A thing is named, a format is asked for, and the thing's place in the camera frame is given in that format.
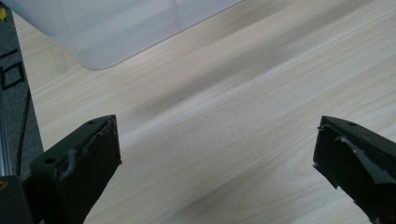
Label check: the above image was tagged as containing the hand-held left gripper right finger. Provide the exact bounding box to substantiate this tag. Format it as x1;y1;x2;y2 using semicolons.
313;115;396;224

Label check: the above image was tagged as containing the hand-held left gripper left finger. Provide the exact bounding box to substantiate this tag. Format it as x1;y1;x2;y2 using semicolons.
29;114;122;224

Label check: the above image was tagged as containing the clear plastic storage box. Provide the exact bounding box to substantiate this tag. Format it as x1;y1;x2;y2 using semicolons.
0;0;245;70

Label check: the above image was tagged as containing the thin black floor cable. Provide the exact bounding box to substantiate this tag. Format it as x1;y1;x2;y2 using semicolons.
16;88;33;177

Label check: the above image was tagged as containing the metal floor rail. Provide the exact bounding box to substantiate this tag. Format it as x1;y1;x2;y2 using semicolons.
0;92;13;177

